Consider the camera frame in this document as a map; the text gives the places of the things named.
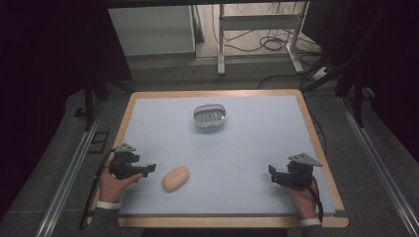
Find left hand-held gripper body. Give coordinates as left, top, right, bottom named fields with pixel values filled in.
left=108, top=142, right=143, bottom=181

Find person's right hand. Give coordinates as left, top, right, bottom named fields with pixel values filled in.
left=284, top=180, right=320, bottom=221

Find grey oval soap dish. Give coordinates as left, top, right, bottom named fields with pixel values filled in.
left=192, top=103, right=228, bottom=129

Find white metal desk frame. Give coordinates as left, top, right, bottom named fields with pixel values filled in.
left=216, top=1, right=311, bottom=77

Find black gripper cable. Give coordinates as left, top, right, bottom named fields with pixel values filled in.
left=306, top=176, right=325, bottom=223
left=78, top=147, right=119, bottom=230

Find beige oval soap bar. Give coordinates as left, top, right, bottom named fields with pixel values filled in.
left=161, top=166, right=191, bottom=194

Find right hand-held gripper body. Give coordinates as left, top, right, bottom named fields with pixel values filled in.
left=278, top=152, right=324, bottom=192

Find pale blue table mat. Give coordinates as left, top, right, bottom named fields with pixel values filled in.
left=118, top=95, right=337, bottom=217

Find black metal stand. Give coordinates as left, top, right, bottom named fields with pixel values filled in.
left=73, top=75, right=136, bottom=132
left=304, top=3, right=393, bottom=128

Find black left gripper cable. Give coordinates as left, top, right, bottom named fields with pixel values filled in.
left=78, top=147, right=119, bottom=230

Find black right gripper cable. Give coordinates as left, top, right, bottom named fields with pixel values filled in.
left=306, top=176, right=325, bottom=223

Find person's left hand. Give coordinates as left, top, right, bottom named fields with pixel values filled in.
left=98, top=155, right=144, bottom=204

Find silver metal rail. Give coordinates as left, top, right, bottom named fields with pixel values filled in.
left=35, top=108, right=106, bottom=237
left=337, top=96, right=419, bottom=237

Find white cabinet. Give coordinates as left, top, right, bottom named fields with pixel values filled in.
left=108, top=4, right=197, bottom=57

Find black floor cables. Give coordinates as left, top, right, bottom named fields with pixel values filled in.
left=210, top=2, right=330, bottom=91

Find white power strip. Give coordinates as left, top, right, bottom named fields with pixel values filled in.
left=310, top=66, right=331, bottom=82

